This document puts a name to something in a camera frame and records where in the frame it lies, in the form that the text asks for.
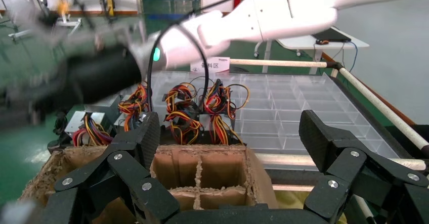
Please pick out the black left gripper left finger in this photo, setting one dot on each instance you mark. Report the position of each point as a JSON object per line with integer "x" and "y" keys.
{"x": 134, "y": 182}

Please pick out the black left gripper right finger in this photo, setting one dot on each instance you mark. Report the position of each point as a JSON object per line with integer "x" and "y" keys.
{"x": 352, "y": 169}

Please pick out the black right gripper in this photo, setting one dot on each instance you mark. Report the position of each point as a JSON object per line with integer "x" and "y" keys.
{"x": 104, "y": 75}

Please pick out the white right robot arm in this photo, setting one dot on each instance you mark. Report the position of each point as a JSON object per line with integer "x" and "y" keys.
{"x": 268, "y": 14}

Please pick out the yellow plastic sheet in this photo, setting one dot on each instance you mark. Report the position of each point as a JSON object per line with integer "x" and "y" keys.
{"x": 291, "y": 200}

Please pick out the clear plastic divided tray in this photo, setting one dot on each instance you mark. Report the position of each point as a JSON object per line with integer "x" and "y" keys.
{"x": 301, "y": 105}

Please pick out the brown cardboard divider box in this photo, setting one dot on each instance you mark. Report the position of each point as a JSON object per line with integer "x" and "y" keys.
{"x": 221, "y": 169}

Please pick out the white floor stand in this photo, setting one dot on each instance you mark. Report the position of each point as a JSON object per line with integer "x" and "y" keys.
{"x": 68, "y": 23}

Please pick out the black computer mouse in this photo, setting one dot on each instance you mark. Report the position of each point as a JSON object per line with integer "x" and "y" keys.
{"x": 322, "y": 42}

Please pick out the white desk on casters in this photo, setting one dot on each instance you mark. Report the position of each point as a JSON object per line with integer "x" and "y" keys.
{"x": 301, "y": 43}

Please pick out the black laptop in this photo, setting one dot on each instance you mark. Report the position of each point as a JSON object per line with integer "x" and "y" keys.
{"x": 331, "y": 35}

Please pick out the white printed sign label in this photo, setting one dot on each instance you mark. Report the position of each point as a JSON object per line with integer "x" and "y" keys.
{"x": 214, "y": 65}

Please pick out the white padded rail bar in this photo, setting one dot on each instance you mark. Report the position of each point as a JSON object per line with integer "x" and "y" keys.
{"x": 365, "y": 212}
{"x": 285, "y": 63}
{"x": 378, "y": 105}
{"x": 288, "y": 160}

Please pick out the thin white frame bar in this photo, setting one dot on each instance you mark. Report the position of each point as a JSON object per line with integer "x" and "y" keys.
{"x": 291, "y": 188}

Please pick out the black rail corner joint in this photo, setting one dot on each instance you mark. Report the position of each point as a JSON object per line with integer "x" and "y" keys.
{"x": 335, "y": 65}

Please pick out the yellow floor post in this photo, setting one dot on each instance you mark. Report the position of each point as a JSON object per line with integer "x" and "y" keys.
{"x": 110, "y": 4}

